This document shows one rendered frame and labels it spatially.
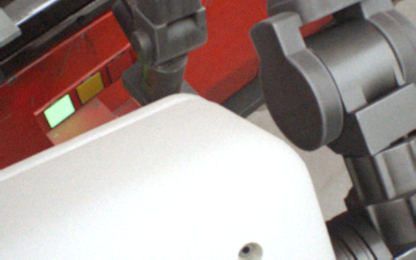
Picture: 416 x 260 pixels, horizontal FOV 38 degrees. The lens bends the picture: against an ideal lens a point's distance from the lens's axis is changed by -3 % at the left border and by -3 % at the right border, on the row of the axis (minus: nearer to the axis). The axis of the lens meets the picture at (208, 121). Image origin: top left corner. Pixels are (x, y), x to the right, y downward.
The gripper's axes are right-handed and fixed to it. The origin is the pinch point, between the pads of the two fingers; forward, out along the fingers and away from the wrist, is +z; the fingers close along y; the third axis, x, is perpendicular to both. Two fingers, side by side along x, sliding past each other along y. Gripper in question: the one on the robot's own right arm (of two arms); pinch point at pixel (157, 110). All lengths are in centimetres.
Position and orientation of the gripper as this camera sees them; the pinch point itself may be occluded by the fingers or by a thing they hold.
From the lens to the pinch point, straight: 95.7
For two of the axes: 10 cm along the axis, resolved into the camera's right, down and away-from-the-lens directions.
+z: -1.3, 3.6, 9.2
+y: -6.8, -7.1, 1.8
